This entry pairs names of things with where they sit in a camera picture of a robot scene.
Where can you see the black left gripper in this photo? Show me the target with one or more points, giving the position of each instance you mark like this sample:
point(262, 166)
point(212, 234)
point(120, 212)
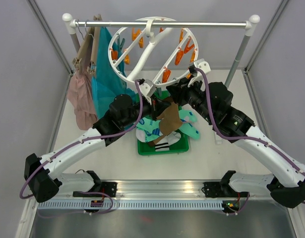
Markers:
point(157, 106)

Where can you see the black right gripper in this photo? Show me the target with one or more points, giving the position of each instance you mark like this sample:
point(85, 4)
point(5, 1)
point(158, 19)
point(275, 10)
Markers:
point(179, 90)

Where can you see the brown sock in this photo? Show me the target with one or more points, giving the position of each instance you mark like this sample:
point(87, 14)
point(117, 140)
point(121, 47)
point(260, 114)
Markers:
point(169, 121)

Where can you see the mint green patterned sock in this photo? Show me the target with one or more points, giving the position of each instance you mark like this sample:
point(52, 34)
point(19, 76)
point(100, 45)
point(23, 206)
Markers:
point(148, 130)

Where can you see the white round clip hanger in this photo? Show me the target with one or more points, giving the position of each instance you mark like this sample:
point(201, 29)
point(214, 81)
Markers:
point(147, 37)

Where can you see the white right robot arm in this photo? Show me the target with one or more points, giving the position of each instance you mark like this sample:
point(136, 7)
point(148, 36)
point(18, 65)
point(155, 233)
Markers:
point(286, 181)

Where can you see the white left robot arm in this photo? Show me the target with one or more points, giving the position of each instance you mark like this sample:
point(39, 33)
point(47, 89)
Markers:
point(45, 176)

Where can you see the beige wooden hanger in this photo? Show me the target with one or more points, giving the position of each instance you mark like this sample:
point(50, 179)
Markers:
point(87, 54)

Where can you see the orange clothes peg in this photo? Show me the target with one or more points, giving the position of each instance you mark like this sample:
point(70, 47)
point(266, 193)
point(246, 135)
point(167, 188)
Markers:
point(166, 75)

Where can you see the white black striped sock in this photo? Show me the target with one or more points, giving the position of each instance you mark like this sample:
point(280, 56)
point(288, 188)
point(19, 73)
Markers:
point(165, 143)

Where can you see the green plastic tray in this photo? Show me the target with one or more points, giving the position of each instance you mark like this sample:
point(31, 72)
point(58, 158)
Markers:
point(182, 146)

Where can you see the teal shirt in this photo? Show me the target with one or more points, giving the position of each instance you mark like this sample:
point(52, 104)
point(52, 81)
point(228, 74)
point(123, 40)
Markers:
point(106, 85)

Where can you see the pink garment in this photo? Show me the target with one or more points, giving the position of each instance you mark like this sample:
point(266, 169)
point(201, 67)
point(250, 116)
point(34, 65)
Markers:
point(80, 95)

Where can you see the white metal clothes rack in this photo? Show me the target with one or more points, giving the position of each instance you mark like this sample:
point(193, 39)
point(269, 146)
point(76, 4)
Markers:
point(249, 27)

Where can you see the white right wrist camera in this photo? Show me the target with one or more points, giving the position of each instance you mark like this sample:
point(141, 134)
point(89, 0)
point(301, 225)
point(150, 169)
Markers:
point(201, 64)

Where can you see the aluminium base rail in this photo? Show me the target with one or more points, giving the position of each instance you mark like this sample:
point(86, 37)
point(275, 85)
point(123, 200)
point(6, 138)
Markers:
point(156, 195)

